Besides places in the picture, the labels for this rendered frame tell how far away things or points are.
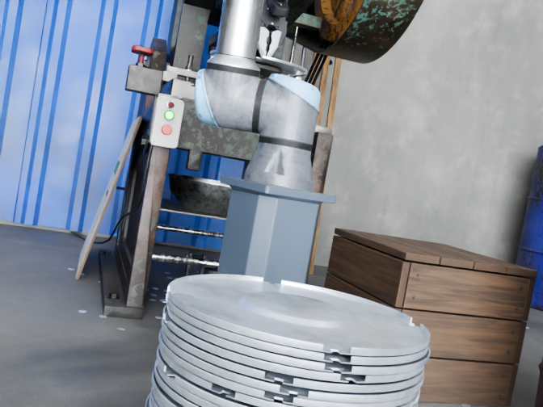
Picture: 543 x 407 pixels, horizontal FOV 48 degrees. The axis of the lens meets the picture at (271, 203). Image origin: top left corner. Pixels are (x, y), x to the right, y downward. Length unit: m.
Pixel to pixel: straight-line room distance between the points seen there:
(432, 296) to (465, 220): 2.42
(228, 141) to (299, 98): 0.61
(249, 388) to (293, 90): 0.82
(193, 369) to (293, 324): 0.11
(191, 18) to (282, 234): 1.21
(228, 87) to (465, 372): 0.88
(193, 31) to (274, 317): 1.74
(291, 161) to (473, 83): 2.70
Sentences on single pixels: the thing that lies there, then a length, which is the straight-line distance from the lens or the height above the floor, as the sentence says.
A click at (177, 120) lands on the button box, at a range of 1.72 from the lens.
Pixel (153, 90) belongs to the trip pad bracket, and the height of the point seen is 0.65.
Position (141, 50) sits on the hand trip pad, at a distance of 1.82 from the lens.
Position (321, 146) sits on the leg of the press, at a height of 0.58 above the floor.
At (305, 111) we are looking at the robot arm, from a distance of 1.29.
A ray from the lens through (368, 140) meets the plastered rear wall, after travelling 3.54.
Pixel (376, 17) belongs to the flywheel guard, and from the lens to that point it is 2.04.
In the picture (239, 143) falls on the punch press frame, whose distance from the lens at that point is 1.87.
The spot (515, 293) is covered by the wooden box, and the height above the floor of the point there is 0.29.
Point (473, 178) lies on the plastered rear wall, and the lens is 3.90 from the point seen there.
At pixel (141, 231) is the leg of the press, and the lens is 1.78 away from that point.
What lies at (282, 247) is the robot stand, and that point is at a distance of 1.27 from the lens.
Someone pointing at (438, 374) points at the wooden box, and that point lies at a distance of 1.57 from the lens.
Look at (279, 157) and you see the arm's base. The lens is 1.28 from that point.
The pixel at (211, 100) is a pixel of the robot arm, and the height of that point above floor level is 0.60.
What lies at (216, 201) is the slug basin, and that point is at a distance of 1.95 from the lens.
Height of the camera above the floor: 0.48
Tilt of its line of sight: 3 degrees down
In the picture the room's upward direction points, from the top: 10 degrees clockwise
